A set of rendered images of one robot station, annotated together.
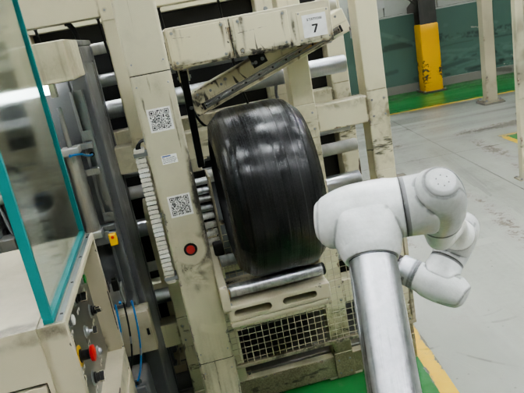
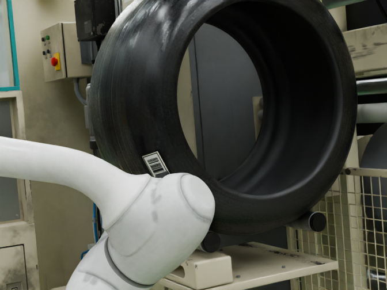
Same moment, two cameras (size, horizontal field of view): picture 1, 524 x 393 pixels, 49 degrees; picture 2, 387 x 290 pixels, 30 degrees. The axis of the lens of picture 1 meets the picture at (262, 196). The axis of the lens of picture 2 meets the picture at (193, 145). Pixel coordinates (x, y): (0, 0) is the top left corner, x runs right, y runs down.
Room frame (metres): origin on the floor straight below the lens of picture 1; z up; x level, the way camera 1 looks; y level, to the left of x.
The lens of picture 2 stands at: (1.30, -1.56, 1.18)
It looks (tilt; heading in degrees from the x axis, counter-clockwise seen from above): 3 degrees down; 70
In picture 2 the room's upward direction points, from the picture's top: 5 degrees counter-clockwise
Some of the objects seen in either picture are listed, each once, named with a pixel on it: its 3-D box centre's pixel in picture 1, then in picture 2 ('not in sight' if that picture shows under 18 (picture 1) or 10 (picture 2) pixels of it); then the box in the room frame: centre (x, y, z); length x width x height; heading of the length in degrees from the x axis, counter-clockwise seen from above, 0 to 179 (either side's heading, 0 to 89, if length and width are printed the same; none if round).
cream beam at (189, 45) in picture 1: (246, 34); not in sight; (2.25, -0.06, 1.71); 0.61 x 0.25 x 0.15; 98
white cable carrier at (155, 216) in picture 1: (157, 216); not in sight; (1.85, 0.36, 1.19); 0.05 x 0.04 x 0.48; 8
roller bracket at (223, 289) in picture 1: (219, 277); not in sight; (1.92, 0.21, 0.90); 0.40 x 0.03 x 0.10; 8
